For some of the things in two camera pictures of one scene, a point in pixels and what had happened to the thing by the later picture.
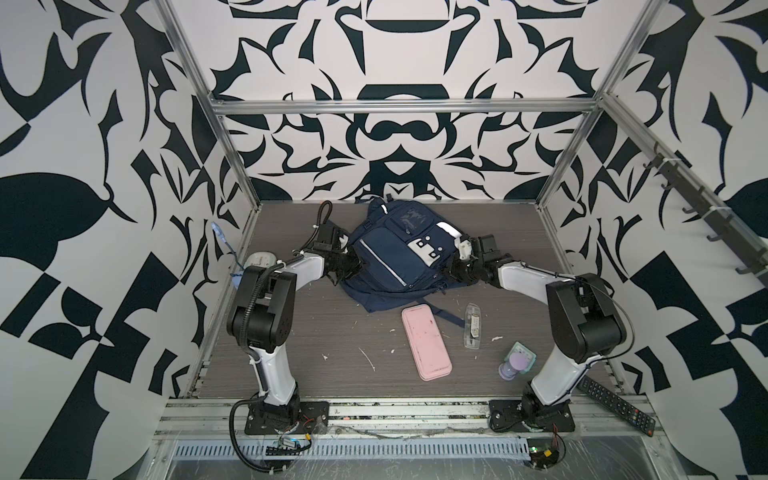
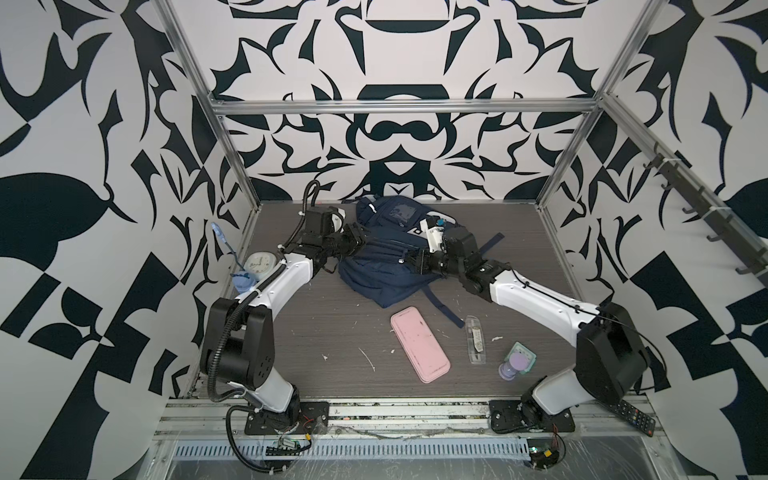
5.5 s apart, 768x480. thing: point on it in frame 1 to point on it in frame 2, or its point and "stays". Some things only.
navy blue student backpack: x=403 y=252 stays
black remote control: x=618 y=407 stays
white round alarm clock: x=261 y=258 stays
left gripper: x=357 y=265 to x=356 y=237
